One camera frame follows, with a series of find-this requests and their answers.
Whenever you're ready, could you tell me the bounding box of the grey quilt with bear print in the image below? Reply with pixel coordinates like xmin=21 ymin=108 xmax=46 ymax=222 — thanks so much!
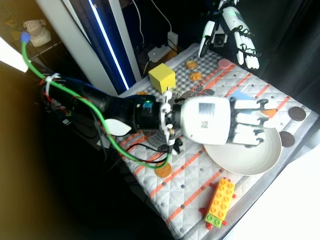
xmin=117 ymin=42 xmax=313 ymax=235

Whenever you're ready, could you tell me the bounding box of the white plug adapter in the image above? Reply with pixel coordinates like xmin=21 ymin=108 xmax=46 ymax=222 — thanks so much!
xmin=166 ymin=31 xmax=179 ymax=47

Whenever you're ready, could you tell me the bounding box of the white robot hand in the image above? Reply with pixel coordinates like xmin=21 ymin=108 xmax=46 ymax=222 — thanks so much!
xmin=180 ymin=96 xmax=279 ymax=149
xmin=198 ymin=6 xmax=261 ymax=70

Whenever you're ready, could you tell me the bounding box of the flat round orange biscuit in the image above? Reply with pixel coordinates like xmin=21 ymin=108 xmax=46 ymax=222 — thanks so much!
xmin=154 ymin=162 xmax=173 ymax=179

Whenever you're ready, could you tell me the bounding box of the white round plate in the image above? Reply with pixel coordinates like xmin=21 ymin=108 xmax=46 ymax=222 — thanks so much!
xmin=203 ymin=123 xmax=283 ymax=176

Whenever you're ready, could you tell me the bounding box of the white shoe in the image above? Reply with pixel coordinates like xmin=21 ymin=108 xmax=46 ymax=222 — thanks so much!
xmin=23 ymin=19 xmax=52 ymax=48

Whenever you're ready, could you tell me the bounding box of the blue foam cube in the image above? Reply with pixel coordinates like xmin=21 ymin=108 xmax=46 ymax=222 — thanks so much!
xmin=229 ymin=90 xmax=266 ymax=117

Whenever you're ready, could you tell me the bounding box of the green cable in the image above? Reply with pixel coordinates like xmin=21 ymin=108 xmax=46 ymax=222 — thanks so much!
xmin=20 ymin=31 xmax=174 ymax=170

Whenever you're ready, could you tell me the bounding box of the white cable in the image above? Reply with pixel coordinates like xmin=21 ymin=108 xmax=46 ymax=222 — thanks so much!
xmin=131 ymin=0 xmax=146 ymax=45
xmin=149 ymin=0 xmax=174 ymax=33

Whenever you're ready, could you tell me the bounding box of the metal shelf rack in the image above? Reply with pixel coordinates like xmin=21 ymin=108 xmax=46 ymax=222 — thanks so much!
xmin=9 ymin=22 xmax=66 ymax=76

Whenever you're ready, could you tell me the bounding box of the yellow foam cube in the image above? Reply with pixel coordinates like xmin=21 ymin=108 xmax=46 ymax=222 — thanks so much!
xmin=148 ymin=62 xmax=177 ymax=95

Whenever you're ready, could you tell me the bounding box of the orange green red brick train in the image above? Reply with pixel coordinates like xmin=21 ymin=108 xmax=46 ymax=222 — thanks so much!
xmin=198 ymin=176 xmax=237 ymax=230

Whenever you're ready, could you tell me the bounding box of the chocolate sandwich cookie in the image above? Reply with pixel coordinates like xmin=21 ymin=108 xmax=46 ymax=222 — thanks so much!
xmin=288 ymin=106 xmax=307 ymax=122
xmin=279 ymin=131 xmax=296 ymax=148

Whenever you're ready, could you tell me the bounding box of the dark curtain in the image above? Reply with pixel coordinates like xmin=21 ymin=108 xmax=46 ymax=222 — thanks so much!
xmin=259 ymin=0 xmax=320 ymax=106

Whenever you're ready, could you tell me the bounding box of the white pillar with light strip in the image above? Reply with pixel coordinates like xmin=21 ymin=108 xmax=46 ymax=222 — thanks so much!
xmin=34 ymin=0 xmax=142 ymax=97

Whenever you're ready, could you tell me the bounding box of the black cable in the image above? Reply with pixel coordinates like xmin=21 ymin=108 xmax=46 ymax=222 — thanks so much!
xmin=125 ymin=142 xmax=172 ymax=164

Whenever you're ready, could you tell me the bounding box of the flower shaped butter cookie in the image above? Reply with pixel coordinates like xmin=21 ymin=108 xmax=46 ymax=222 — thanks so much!
xmin=189 ymin=71 xmax=203 ymax=82

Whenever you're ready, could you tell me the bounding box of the white power strip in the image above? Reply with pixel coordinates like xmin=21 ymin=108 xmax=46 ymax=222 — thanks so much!
xmin=147 ymin=44 xmax=172 ymax=63

